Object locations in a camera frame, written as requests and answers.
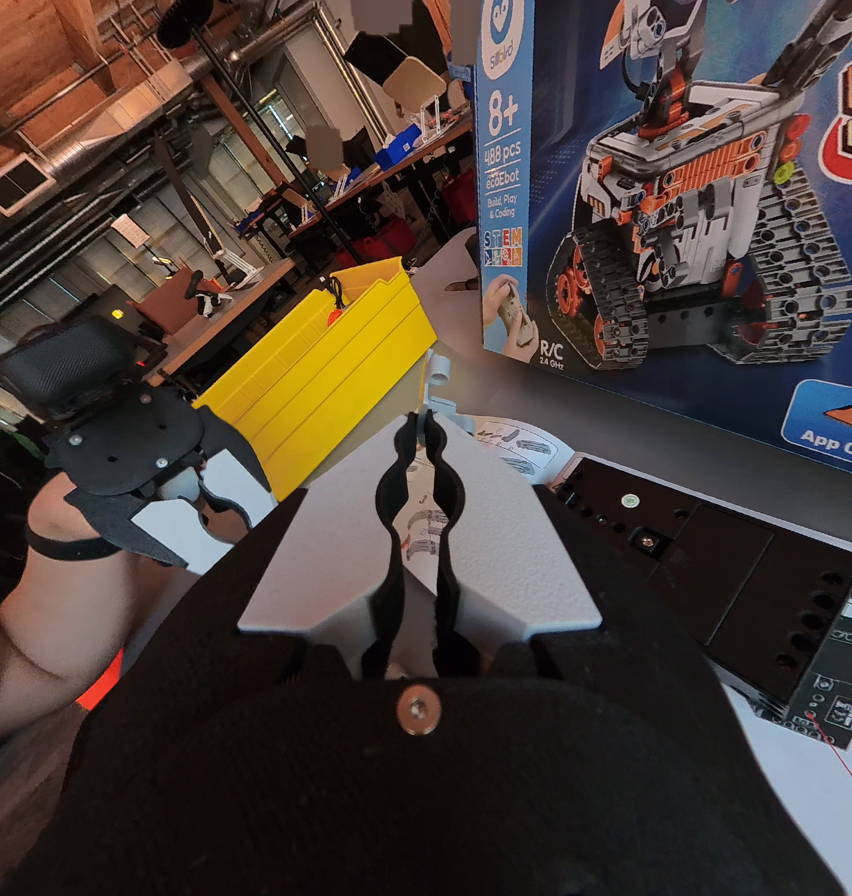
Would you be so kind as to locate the brown cardboard box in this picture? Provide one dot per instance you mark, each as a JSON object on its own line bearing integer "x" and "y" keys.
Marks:
{"x": 163, "y": 308}

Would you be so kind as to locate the small grey connector brick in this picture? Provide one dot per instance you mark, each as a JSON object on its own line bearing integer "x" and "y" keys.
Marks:
{"x": 438, "y": 371}

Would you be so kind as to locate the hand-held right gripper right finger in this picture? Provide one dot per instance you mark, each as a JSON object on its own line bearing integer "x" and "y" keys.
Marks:
{"x": 524, "y": 560}

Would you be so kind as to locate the silver ventilation duct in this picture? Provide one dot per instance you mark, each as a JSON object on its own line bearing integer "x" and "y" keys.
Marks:
{"x": 118, "y": 122}

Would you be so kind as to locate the wooden work table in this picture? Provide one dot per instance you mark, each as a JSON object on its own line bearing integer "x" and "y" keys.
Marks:
{"x": 251, "y": 294}

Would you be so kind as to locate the black battery box brick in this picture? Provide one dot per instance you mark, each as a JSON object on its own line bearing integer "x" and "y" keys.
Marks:
{"x": 713, "y": 560}

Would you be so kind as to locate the white instruction booklet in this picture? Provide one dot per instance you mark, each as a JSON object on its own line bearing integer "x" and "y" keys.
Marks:
{"x": 517, "y": 444}

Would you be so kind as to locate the red crate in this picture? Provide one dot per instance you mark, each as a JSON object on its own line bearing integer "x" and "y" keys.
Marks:
{"x": 384, "y": 241}

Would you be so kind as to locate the person's left hand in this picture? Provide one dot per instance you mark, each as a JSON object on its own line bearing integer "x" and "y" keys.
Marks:
{"x": 58, "y": 507}

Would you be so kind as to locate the black wristband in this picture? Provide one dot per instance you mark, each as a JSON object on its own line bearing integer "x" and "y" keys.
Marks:
{"x": 69, "y": 549}

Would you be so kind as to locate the red orange panel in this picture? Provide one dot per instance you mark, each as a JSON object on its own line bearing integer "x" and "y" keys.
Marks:
{"x": 100, "y": 689}

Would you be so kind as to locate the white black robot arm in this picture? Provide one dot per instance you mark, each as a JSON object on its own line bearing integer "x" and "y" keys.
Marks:
{"x": 205, "y": 299}

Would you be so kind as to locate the person's left forearm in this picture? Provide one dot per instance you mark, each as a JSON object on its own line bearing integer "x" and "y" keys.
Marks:
{"x": 69, "y": 630}

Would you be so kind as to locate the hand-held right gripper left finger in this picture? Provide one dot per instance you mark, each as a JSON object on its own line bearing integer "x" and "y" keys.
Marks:
{"x": 328, "y": 560}

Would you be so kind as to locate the blue robot kit box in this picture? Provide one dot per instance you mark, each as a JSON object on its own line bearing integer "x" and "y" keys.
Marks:
{"x": 678, "y": 392}

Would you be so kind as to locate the white ceiling vent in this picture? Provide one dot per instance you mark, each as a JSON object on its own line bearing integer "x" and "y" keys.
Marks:
{"x": 16, "y": 183}

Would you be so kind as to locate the yellow plastic bin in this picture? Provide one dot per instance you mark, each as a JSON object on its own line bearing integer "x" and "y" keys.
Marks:
{"x": 314, "y": 392}

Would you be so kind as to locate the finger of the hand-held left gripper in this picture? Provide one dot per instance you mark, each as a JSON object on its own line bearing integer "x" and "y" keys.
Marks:
{"x": 240, "y": 483}
{"x": 167, "y": 528}

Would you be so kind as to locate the grey desk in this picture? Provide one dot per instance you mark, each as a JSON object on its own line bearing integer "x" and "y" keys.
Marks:
{"x": 608, "y": 427}

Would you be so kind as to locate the long wooden workbench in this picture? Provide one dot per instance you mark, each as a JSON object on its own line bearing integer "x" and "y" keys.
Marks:
{"x": 412, "y": 157}

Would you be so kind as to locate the blue storage bin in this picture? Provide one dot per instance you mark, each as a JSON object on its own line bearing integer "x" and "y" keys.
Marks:
{"x": 398, "y": 148}

